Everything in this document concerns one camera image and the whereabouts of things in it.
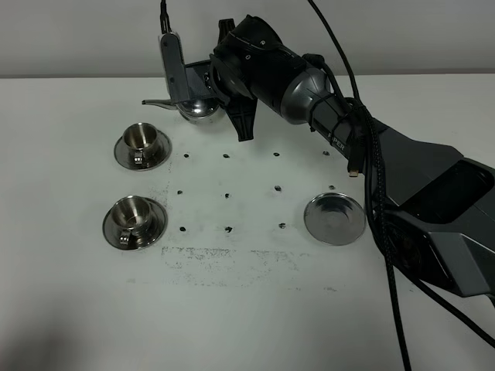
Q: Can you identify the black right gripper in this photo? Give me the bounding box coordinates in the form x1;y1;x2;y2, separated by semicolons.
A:
210;15;286;142

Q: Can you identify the stainless steel teapot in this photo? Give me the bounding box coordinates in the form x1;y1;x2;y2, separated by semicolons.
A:
142;98;224;124

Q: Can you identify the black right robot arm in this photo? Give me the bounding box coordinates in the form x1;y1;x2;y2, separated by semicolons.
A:
210;16;494;297

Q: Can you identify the steel teapot saucer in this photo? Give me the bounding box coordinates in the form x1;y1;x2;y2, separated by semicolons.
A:
303;192;367;246

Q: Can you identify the far steel saucer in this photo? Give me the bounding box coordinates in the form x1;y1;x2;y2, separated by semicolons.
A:
114;131;172;171

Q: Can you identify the far steel teacup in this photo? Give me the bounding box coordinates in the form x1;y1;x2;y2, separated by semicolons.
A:
122;123;159;164

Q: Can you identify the steel teacup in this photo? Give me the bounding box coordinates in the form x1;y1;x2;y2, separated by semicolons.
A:
122;123;159;164
110;196;152;246

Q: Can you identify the near steel saucer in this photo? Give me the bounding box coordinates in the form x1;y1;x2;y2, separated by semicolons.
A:
102;195;168;250

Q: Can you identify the near steel teacup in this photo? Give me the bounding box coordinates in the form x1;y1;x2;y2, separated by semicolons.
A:
110;196;152;246

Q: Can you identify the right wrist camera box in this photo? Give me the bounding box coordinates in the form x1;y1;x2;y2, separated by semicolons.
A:
159;32;214;104

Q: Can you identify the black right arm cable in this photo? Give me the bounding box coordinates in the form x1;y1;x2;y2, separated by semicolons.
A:
307;0;495;371

